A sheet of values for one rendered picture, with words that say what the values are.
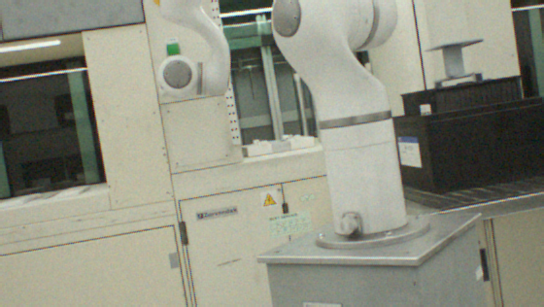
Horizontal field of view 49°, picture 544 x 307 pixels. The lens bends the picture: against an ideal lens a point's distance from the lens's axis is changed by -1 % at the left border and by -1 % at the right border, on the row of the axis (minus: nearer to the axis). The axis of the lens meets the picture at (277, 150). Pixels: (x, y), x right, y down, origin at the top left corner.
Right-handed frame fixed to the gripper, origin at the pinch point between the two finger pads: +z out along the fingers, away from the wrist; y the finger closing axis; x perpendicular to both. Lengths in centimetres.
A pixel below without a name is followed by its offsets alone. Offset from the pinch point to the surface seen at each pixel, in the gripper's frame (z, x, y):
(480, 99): -38, -15, 64
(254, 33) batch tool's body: 53, 19, 29
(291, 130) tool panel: 93, -19, 44
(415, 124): -34, -19, 50
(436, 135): -41, -21, 51
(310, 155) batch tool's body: 2.6, -24.3, 32.6
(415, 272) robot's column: -85, -36, 27
